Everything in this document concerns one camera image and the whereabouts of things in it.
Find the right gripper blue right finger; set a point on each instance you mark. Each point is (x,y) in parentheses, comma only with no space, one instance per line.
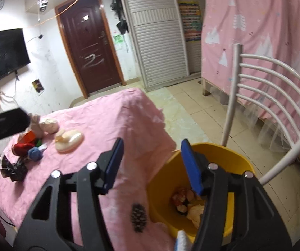
(192,167)

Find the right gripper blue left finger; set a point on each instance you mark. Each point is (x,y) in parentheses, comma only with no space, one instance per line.
(116,155)

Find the red knit sock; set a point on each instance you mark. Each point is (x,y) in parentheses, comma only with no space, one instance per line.
(22,149)

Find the orange cardboard box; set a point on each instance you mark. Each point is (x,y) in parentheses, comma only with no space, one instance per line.
(28,137)

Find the cream knit scarf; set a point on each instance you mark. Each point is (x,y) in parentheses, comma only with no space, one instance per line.
(41,127)

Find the black plastic bag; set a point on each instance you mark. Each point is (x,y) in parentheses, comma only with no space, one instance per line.
(15,171)

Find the yellow trash bucket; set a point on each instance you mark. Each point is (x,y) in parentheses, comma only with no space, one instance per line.
(173,176)

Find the white knit gloved right hand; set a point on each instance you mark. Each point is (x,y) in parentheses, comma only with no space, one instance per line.
(183,243)

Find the blue knit sock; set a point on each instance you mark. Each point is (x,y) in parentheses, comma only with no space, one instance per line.
(35,154)

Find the pink bed sheet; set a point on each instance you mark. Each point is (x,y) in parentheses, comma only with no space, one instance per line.
(129,115)

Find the white metal chair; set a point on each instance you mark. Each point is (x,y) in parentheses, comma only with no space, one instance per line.
(266,102)

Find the dark brown door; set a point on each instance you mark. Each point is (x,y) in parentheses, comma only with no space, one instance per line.
(88,43)

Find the hanging black bags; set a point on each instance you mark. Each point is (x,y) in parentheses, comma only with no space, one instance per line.
(122,25)

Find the white louvered wardrobe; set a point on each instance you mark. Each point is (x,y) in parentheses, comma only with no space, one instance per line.
(163,55)

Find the pink tree-print curtain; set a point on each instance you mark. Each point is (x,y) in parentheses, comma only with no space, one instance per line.
(264,27)

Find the dark wall sticker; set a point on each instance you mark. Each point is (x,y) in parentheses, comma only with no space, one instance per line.
(38,86)

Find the wall mounted black television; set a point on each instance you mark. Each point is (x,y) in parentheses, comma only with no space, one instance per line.
(13,51)

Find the colourful wall poster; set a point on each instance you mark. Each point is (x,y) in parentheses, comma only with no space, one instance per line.
(192,20)

